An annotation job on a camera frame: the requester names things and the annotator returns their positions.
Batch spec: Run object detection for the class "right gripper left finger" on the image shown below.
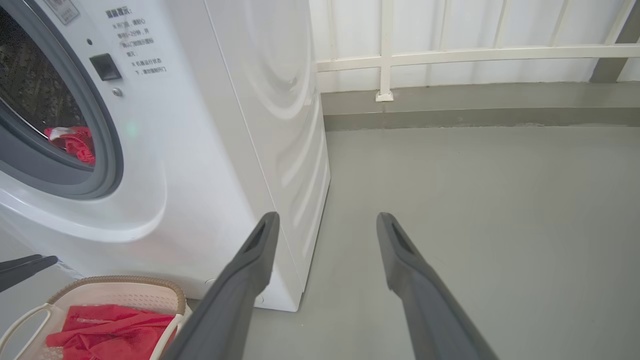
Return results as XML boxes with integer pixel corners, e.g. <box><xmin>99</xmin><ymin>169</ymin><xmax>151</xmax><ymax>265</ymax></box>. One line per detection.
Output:
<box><xmin>162</xmin><ymin>211</ymin><xmax>281</xmax><ymax>360</ymax></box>

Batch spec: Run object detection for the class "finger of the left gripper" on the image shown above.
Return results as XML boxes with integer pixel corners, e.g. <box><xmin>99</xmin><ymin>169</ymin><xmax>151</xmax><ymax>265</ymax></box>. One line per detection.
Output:
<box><xmin>0</xmin><ymin>254</ymin><xmax>46</xmax><ymax>274</ymax></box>
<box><xmin>0</xmin><ymin>256</ymin><xmax>59</xmax><ymax>294</ymax></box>

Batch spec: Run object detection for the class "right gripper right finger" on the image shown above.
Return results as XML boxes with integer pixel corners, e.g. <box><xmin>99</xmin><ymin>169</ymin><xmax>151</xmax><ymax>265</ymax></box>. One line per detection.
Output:
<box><xmin>376</xmin><ymin>212</ymin><xmax>499</xmax><ymax>360</ymax></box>

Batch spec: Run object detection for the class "plain red garment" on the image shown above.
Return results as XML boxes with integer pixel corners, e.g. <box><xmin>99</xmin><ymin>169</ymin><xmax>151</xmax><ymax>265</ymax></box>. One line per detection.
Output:
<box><xmin>46</xmin><ymin>304</ymin><xmax>177</xmax><ymax>360</ymax></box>

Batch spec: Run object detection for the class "red garment with white trim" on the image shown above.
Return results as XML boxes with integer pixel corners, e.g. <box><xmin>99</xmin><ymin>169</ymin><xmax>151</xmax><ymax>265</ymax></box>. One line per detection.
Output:
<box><xmin>44</xmin><ymin>126</ymin><xmax>97</xmax><ymax>166</ymax></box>

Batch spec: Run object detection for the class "beige plastic laundry basket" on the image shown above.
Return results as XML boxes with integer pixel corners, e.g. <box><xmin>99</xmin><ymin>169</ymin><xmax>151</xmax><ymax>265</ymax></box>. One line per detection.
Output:
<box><xmin>0</xmin><ymin>275</ymin><xmax>194</xmax><ymax>360</ymax></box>

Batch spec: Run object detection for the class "white washing machine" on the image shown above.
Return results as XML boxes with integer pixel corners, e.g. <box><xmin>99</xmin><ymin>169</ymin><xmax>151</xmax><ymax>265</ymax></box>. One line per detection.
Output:
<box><xmin>0</xmin><ymin>0</ymin><xmax>331</xmax><ymax>313</ymax></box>

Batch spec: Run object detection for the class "black door lock slot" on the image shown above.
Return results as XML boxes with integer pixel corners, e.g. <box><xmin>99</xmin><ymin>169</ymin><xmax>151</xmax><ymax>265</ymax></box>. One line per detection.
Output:
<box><xmin>89</xmin><ymin>53</ymin><xmax>123</xmax><ymax>82</ymax></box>

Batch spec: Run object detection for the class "white metal railing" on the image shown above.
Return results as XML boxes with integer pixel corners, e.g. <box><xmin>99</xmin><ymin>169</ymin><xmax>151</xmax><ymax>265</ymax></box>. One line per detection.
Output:
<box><xmin>316</xmin><ymin>0</ymin><xmax>640</xmax><ymax>103</ymax></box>

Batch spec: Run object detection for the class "grey sticker label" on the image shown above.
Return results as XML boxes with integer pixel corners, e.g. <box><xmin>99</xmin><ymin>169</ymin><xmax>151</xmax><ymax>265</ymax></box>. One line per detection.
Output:
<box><xmin>42</xmin><ymin>0</ymin><xmax>81</xmax><ymax>25</ymax></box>

